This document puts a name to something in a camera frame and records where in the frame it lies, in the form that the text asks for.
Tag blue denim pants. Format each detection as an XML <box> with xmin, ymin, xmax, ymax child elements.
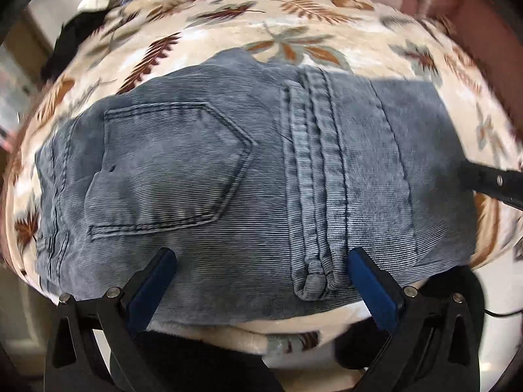
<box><xmin>35</xmin><ymin>49</ymin><xmax>476</xmax><ymax>325</ymax></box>

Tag leaf print blanket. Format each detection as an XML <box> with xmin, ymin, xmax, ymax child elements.
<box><xmin>3</xmin><ymin>0</ymin><xmax>523</xmax><ymax>356</ymax></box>

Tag black cloth pile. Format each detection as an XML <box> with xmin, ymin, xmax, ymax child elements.
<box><xmin>40</xmin><ymin>10</ymin><xmax>109</xmax><ymax>82</ymax></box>

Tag black cable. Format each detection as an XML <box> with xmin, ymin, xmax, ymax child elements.
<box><xmin>483</xmin><ymin>307</ymin><xmax>523</xmax><ymax>319</ymax></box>

